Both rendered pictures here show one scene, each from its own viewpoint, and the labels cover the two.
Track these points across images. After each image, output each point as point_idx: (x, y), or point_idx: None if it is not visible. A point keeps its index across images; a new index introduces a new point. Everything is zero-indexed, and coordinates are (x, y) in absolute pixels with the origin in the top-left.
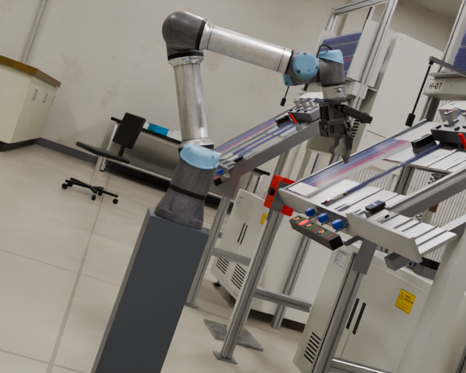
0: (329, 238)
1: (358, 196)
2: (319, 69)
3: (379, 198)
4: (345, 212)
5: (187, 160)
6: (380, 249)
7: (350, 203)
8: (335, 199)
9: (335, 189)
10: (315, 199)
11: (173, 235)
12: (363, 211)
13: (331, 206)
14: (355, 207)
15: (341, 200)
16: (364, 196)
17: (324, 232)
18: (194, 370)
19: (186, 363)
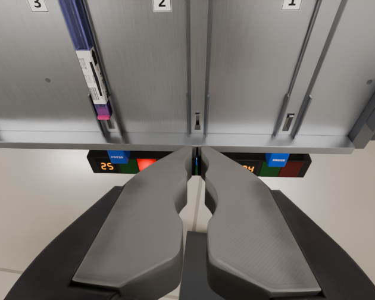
0: (297, 174)
1: (162, 37)
2: None
3: (286, 11)
4: (233, 115)
5: None
6: None
7: (190, 79)
8: (105, 90)
9: None
10: (26, 111)
11: None
12: (310, 99)
13: (146, 115)
14: (240, 89)
15: (132, 83)
16: (190, 27)
17: (258, 168)
18: (130, 177)
19: (119, 181)
